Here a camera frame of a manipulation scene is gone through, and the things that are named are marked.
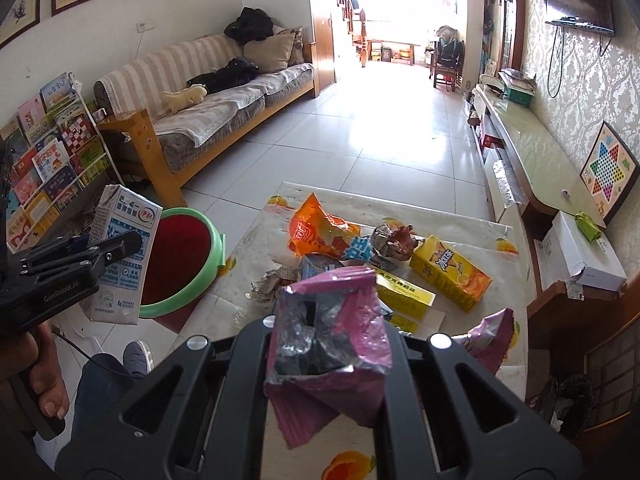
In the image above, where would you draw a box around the silver foil sheet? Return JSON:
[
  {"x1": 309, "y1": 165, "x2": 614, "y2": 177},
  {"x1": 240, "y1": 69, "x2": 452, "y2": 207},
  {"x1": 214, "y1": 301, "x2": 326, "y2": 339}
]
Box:
[{"x1": 492, "y1": 157, "x2": 523, "y2": 207}]

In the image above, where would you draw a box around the long low television cabinet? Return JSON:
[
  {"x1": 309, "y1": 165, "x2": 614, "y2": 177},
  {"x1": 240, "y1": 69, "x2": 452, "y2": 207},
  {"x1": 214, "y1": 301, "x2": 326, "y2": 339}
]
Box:
[{"x1": 467, "y1": 82, "x2": 608, "y2": 241}]

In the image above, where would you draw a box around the white blue milk carton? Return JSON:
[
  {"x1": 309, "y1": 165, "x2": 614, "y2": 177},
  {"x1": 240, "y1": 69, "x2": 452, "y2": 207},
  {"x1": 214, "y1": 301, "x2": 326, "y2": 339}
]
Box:
[{"x1": 80, "y1": 183, "x2": 164, "y2": 326}]

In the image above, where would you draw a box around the wooden chair with dark bag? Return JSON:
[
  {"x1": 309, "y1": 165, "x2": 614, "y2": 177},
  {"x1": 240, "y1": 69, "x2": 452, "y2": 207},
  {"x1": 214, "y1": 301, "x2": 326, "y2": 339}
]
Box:
[{"x1": 430, "y1": 35, "x2": 466, "y2": 93}]

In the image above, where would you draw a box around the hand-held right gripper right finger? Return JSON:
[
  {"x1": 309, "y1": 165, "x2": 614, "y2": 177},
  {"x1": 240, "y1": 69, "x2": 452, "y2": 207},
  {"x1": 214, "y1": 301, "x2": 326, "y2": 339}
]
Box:
[{"x1": 372, "y1": 326, "x2": 587, "y2": 480}]

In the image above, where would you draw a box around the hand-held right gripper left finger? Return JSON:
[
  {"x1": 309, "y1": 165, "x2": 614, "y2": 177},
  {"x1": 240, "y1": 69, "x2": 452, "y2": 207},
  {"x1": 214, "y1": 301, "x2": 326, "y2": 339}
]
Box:
[{"x1": 54, "y1": 315, "x2": 277, "y2": 480}]

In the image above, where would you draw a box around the green foil packet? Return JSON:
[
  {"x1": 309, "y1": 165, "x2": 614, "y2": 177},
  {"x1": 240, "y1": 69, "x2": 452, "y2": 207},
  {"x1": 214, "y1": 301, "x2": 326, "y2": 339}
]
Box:
[{"x1": 574, "y1": 211, "x2": 607, "y2": 242}]

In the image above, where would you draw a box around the silver paper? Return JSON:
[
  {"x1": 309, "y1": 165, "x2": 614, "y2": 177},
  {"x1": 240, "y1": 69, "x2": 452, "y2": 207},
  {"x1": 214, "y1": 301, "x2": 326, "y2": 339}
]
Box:
[{"x1": 250, "y1": 267, "x2": 301, "y2": 306}]

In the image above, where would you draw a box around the person's blue jeans leg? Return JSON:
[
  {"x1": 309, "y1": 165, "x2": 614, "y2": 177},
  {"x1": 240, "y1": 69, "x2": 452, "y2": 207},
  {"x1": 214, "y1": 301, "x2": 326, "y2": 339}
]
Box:
[{"x1": 37, "y1": 352, "x2": 151, "y2": 471}]

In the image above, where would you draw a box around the blue silver wrapper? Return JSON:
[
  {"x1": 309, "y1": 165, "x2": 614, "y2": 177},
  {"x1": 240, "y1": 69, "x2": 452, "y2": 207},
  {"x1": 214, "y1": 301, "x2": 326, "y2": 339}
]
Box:
[{"x1": 299, "y1": 254, "x2": 342, "y2": 281}]

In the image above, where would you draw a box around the black television cable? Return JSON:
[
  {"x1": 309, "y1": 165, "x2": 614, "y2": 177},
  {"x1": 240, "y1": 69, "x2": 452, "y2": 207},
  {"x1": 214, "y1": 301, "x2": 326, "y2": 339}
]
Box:
[{"x1": 546, "y1": 25, "x2": 567, "y2": 99}]

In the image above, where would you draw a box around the green box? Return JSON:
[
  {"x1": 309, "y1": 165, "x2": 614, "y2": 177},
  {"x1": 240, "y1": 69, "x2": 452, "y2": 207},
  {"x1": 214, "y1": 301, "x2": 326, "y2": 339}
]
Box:
[{"x1": 502, "y1": 85, "x2": 536, "y2": 107}]

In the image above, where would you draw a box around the patterned brown pillow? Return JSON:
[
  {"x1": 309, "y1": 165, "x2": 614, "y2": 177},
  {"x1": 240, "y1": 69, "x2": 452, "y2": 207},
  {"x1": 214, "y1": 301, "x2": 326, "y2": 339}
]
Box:
[{"x1": 275, "y1": 26, "x2": 305, "y2": 66}]

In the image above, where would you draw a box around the white wire book rack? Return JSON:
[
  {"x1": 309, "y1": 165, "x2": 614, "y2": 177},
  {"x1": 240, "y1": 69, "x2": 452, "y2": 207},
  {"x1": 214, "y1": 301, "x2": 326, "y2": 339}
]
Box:
[{"x1": 0, "y1": 72, "x2": 113, "y2": 256}]

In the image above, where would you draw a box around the white cardboard box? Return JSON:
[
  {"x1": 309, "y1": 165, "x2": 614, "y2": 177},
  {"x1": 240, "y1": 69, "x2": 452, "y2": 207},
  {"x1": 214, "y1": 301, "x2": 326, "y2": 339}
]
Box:
[{"x1": 534, "y1": 210, "x2": 628, "y2": 293}]

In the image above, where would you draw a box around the stack of papers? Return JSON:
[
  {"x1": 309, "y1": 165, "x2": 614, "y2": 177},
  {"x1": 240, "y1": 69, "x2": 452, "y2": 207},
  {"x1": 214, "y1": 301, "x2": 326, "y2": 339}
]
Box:
[{"x1": 497, "y1": 67, "x2": 538, "y2": 91}]

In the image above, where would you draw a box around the wooden staircase railing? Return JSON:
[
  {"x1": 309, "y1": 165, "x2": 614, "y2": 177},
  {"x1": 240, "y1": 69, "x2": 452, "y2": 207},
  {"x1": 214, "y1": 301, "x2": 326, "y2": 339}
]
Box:
[{"x1": 320, "y1": 0, "x2": 368, "y2": 68}]

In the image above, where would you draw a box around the torn pink wrapper piece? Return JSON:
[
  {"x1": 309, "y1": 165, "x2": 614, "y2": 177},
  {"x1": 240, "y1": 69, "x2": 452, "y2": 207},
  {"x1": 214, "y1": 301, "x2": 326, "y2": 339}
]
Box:
[{"x1": 452, "y1": 307, "x2": 516, "y2": 376}]

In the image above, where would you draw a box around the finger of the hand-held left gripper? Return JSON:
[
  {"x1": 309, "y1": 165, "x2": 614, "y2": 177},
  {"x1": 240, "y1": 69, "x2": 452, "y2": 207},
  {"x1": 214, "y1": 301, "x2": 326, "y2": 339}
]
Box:
[{"x1": 19, "y1": 231, "x2": 144, "y2": 278}]

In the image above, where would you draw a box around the beige pillow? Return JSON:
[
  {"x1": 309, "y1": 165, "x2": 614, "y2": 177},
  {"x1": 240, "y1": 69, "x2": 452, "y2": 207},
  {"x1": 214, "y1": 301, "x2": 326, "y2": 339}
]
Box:
[{"x1": 243, "y1": 32, "x2": 296, "y2": 73}]

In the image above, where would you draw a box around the yellow box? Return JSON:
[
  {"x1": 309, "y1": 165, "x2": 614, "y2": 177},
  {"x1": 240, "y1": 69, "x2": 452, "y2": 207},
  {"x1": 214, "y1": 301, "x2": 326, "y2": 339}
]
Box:
[{"x1": 362, "y1": 262, "x2": 437, "y2": 333}]

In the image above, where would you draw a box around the person's grey shoe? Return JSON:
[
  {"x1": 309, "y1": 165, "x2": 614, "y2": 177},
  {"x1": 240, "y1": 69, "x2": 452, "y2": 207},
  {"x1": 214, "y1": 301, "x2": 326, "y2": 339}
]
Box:
[{"x1": 122, "y1": 340, "x2": 153, "y2": 378}]

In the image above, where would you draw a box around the fruit print tablecloth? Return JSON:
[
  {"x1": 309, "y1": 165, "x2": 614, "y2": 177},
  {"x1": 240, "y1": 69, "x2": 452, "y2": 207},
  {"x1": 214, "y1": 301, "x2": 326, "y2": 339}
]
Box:
[{"x1": 172, "y1": 181, "x2": 531, "y2": 480}]

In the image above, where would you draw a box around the pink foil snack wrapper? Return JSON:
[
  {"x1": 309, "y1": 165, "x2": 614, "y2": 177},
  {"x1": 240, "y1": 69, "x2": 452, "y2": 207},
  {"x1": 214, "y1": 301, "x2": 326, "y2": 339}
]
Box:
[{"x1": 263, "y1": 266, "x2": 393, "y2": 448}]

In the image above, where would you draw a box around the wooden lattice chair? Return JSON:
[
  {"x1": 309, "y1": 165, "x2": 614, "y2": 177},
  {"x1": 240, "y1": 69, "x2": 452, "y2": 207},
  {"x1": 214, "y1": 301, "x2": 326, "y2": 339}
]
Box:
[{"x1": 582, "y1": 310, "x2": 640, "y2": 441}]

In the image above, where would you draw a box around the wooden door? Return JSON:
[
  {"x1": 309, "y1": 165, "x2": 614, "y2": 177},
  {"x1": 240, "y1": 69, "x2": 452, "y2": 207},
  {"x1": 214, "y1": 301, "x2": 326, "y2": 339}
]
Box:
[{"x1": 311, "y1": 12, "x2": 337, "y2": 98}]

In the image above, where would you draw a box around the black garment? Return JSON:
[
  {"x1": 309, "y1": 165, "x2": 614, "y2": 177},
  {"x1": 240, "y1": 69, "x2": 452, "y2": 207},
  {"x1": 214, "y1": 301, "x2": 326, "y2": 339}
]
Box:
[{"x1": 186, "y1": 57, "x2": 261, "y2": 95}]

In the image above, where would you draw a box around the wooden sofa with striped cover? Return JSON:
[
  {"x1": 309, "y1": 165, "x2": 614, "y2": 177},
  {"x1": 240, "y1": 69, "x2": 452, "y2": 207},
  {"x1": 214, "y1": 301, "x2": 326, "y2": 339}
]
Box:
[{"x1": 94, "y1": 35, "x2": 321, "y2": 208}]

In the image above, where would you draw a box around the orange snack bag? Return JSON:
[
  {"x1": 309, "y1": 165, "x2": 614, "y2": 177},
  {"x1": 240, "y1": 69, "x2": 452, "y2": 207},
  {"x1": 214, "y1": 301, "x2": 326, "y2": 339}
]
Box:
[{"x1": 287, "y1": 192, "x2": 373, "y2": 263}]

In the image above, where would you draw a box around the cream plush toy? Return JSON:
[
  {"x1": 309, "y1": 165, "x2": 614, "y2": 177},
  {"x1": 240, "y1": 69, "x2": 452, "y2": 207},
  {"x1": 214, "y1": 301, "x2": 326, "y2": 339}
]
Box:
[{"x1": 160, "y1": 85, "x2": 208, "y2": 113}]

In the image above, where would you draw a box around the wooden bench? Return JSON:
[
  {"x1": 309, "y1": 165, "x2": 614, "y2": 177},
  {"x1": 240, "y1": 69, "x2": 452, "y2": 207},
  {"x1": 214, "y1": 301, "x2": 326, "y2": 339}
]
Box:
[{"x1": 367, "y1": 39, "x2": 416, "y2": 66}]

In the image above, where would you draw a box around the person's left hand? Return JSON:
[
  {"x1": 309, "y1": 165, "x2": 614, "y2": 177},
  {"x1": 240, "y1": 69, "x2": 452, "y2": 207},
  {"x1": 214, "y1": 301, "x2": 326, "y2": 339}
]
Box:
[{"x1": 0, "y1": 321, "x2": 71, "y2": 420}]

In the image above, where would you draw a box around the black jacket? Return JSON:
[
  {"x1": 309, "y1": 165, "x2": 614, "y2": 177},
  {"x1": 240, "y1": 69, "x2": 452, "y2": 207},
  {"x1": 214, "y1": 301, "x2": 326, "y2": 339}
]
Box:
[{"x1": 223, "y1": 6, "x2": 275, "y2": 45}]

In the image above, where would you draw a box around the dark wooden side table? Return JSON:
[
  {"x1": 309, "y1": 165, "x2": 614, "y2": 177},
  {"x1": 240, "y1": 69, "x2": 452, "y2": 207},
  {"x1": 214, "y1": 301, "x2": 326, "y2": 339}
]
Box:
[{"x1": 525, "y1": 275, "x2": 640, "y2": 361}]

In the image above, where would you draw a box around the silver brown wrapper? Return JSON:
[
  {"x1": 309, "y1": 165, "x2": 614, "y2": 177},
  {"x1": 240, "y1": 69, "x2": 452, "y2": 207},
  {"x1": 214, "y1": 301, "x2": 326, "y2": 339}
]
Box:
[{"x1": 370, "y1": 222, "x2": 421, "y2": 263}]

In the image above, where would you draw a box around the colourful star checkers board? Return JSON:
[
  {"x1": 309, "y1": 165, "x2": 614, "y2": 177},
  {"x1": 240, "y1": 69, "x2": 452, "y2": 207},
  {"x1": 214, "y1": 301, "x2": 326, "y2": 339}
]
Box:
[{"x1": 580, "y1": 121, "x2": 640, "y2": 226}]

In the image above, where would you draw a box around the black plastic bag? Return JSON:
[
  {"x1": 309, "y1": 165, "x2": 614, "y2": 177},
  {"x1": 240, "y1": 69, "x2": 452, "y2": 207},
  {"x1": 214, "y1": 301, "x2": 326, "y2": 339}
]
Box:
[{"x1": 540, "y1": 375, "x2": 596, "y2": 441}]

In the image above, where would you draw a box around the red bin with green rim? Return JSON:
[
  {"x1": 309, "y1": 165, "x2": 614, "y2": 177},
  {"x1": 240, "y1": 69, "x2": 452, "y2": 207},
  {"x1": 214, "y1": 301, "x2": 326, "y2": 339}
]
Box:
[{"x1": 137, "y1": 205, "x2": 228, "y2": 333}]

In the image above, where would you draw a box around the yellow drink carton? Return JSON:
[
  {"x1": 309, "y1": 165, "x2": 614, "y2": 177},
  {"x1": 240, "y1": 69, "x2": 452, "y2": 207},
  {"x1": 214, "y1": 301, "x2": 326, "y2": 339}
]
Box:
[{"x1": 409, "y1": 235, "x2": 493, "y2": 313}]

